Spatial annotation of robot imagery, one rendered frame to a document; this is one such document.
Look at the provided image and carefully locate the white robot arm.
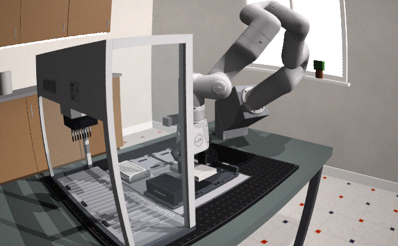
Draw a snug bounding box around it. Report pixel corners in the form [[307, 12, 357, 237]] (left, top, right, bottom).
[[193, 0, 310, 121]]

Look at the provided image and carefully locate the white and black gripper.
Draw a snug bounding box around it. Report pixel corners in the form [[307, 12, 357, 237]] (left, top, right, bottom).
[[194, 118, 212, 165]]

